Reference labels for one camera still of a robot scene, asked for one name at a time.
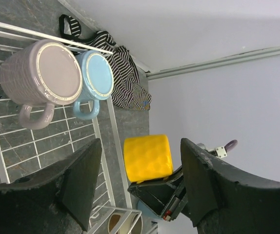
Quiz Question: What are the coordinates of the white wire dish rack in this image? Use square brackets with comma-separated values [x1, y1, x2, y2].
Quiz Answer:
[0, 22, 142, 234]

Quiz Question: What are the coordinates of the blue plastic cup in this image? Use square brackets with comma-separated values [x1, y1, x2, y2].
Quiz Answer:
[137, 200, 163, 221]

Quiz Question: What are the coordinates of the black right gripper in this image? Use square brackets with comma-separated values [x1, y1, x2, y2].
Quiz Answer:
[128, 168, 188, 221]

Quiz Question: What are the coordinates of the striped cloth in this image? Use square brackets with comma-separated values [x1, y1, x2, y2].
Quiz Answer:
[59, 14, 152, 111]

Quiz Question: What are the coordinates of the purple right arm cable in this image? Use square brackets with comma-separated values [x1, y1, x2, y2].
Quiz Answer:
[224, 139, 239, 154]

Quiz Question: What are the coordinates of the yellow plastic cup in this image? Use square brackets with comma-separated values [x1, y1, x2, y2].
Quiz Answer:
[123, 135, 174, 183]

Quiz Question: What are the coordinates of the metal steel cup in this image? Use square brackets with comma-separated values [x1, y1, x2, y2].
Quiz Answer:
[107, 212, 143, 234]

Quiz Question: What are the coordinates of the light blue textured mug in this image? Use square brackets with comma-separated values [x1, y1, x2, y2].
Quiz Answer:
[73, 51, 114, 120]

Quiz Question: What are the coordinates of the lilac textured mug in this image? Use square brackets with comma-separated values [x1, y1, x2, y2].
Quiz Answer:
[0, 39, 83, 130]

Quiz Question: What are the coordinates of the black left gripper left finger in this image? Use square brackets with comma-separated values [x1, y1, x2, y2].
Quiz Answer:
[0, 138, 102, 234]

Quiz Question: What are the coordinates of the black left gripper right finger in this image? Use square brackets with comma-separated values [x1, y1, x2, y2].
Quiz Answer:
[180, 138, 280, 234]

